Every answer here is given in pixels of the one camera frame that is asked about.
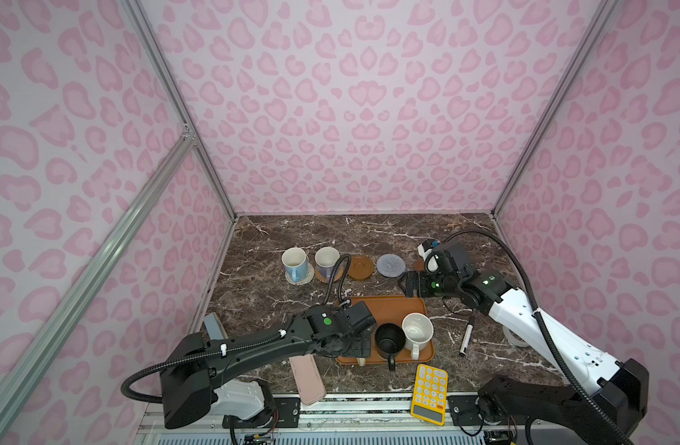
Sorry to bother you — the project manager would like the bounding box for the woven rattan coaster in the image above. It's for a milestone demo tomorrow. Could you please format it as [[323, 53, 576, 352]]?
[[315, 266, 345, 284]]

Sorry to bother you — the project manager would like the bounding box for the black and white marker pen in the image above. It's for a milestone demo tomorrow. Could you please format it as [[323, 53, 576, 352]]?
[[460, 313, 476, 357]]

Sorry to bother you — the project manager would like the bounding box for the black mug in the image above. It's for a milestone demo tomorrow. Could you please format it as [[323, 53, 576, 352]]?
[[374, 324, 406, 372]]

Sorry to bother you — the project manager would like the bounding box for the white tape roll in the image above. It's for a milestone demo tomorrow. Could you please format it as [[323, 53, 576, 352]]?
[[502, 326, 530, 348]]

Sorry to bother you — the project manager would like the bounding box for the grey-blue felt coaster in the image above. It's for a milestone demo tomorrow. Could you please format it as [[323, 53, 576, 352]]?
[[376, 254, 407, 278]]

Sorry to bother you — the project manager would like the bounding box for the pink eyeglass case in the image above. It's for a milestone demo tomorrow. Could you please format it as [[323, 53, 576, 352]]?
[[289, 355, 326, 406]]

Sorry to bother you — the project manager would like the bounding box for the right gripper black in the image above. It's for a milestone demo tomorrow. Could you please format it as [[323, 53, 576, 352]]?
[[394, 269, 461, 298]]

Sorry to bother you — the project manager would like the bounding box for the yellow calculator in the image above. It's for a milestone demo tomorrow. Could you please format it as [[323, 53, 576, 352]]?
[[410, 363, 449, 426]]

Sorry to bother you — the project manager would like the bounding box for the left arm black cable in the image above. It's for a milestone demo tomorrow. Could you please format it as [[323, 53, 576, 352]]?
[[322, 254, 353, 307]]

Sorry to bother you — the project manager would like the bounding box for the brown wooden round coaster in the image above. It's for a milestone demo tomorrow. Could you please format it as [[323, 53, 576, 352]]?
[[349, 255, 375, 281]]

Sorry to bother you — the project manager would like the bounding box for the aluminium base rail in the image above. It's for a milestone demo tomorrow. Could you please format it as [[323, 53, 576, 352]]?
[[133, 388, 619, 445]]

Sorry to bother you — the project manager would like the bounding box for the aluminium frame strut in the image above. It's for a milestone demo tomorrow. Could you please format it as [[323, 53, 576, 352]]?
[[0, 133, 197, 439]]

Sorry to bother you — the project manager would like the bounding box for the white speckled mug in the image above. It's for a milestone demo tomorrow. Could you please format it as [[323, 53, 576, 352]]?
[[401, 313, 434, 361]]

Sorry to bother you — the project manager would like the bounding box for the multicolour woven cloth coaster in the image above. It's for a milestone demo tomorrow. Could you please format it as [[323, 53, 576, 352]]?
[[284, 265, 315, 286]]

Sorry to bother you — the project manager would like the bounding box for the small grey white device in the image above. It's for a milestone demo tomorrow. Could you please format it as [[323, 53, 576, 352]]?
[[203, 313, 228, 340]]

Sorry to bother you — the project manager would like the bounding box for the lilac mug white inside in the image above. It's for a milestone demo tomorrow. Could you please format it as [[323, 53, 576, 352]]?
[[314, 247, 340, 283]]

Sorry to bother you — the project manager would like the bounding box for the light blue mug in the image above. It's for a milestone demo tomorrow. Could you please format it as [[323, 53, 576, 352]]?
[[282, 247, 308, 281]]

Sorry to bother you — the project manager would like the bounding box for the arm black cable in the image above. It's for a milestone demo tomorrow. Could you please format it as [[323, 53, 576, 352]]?
[[439, 229, 636, 445], [322, 254, 353, 307]]

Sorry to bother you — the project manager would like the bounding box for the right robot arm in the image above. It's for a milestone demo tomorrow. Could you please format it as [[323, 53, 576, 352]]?
[[399, 271, 650, 444]]

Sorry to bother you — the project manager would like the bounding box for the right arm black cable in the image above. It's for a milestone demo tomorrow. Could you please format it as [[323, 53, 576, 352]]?
[[439, 229, 636, 445]]

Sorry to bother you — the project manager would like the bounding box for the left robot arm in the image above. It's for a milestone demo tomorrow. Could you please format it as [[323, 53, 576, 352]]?
[[160, 303, 377, 429]]

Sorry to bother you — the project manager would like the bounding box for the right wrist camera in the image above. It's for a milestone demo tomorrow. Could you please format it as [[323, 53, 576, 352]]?
[[417, 239, 477, 278]]

